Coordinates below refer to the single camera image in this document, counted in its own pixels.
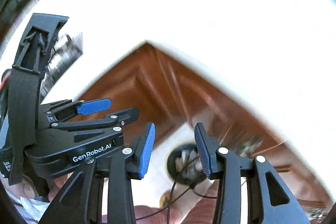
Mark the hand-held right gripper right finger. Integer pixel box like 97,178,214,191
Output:
194,123,311,224

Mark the round trash bin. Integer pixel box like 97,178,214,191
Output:
166,143,210,185

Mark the black cable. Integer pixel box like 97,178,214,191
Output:
136,153,218,224

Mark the white tissue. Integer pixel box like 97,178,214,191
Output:
175,149,203,178

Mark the brown wooden cabinet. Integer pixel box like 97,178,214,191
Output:
71,42,332,214

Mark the white cloth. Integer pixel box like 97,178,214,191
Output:
20,196,51,222

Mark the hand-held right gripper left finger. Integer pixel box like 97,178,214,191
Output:
38,122,156,224

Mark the person's pink trouser leg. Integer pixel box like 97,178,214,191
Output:
102,179,223,224

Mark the person's left hand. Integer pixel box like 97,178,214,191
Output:
10,172,79,202

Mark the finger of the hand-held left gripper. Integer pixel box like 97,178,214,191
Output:
51,107,140,132
43,98,112,123

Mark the yellow slipper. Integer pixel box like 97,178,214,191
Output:
160,191,171,207

